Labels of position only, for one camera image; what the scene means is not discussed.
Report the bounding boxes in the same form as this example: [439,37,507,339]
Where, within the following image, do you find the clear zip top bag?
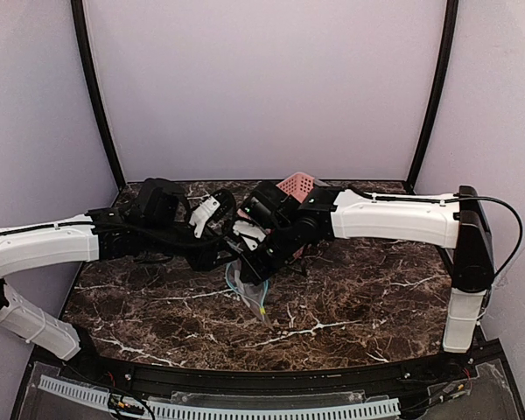
[225,257,273,329]

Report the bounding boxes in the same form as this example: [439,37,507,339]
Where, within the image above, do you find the pink plastic basket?
[276,171,329,203]

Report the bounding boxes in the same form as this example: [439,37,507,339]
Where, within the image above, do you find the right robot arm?
[231,172,501,354]

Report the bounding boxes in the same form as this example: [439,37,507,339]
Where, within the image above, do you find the clear acrylic plate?
[170,390,365,410]

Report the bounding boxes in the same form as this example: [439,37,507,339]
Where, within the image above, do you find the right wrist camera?
[229,220,269,252]

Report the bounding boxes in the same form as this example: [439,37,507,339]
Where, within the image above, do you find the left black corner post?
[70,0,127,191]

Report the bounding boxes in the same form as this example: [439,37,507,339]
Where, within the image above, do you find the black corner post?
[70,0,127,191]
[405,0,459,193]

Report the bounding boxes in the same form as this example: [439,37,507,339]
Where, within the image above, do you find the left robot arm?
[0,178,236,361]

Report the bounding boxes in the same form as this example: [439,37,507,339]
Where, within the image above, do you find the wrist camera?
[188,189,236,239]
[229,220,269,252]

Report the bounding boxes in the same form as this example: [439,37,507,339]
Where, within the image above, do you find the white slotted cable duct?
[38,375,401,420]

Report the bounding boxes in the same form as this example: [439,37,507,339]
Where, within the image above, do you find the right black corner post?
[405,0,459,193]

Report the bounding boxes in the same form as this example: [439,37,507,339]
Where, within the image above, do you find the black front frame rail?
[56,349,478,402]

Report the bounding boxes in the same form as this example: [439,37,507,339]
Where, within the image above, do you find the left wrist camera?
[188,189,236,239]

